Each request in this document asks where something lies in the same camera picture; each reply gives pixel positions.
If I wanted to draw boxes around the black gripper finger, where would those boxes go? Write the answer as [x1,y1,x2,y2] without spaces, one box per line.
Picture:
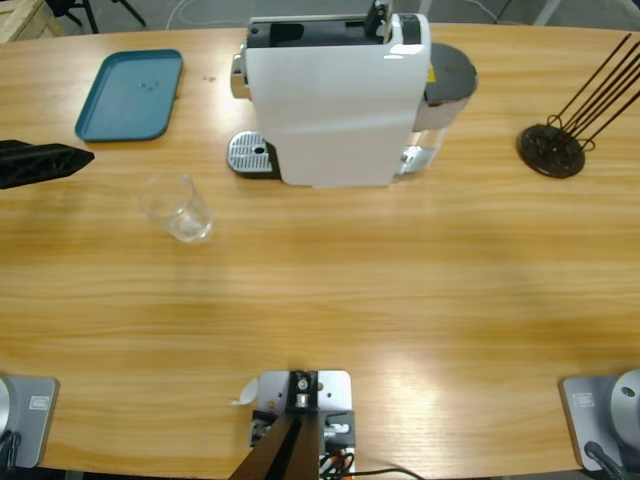
[0,140,95,190]

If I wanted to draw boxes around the clear glass cup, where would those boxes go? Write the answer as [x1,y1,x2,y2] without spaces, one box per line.
[138,172,216,245]

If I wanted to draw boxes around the white capsule coffee machine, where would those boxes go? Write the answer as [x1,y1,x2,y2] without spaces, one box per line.
[230,0,432,190]

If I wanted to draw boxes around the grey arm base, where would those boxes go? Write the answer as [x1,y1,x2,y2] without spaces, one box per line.
[0,374,60,469]
[558,369,640,472]

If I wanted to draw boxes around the teal plastic tray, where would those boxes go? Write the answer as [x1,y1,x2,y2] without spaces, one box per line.
[74,48,185,144]

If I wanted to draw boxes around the light wooden crate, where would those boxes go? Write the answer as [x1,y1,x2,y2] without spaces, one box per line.
[0,0,69,45]

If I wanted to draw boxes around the black tripod legs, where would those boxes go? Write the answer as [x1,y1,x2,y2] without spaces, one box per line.
[47,0,149,35]

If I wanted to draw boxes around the silver drip tray grille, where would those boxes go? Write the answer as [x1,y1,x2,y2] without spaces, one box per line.
[227,130,281,180]

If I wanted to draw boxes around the white paper tag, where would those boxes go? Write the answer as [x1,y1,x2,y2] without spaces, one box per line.
[230,377,260,407]

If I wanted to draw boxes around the clear water tank dark lid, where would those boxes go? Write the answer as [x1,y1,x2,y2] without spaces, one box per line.
[398,42,479,177]

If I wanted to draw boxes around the black capsule holder with rods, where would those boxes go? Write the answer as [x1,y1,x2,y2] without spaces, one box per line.
[517,33,640,179]

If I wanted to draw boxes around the grey metal leg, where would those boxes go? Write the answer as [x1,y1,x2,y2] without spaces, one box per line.
[532,0,561,25]

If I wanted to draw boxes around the white floor cable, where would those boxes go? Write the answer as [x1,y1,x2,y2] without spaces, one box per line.
[167,0,236,29]

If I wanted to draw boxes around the black base cable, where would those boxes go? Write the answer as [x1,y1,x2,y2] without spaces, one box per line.
[0,429,24,471]
[584,440,626,480]

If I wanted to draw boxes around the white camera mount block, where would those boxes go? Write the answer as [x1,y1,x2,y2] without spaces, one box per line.
[249,369,357,480]

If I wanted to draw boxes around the dark camera post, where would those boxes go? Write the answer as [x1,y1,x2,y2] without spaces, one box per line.
[232,370,321,480]

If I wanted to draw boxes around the orange wire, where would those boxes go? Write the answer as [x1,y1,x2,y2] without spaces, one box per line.
[319,447,356,476]

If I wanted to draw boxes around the black cable at mount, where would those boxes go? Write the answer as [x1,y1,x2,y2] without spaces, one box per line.
[349,467,426,480]

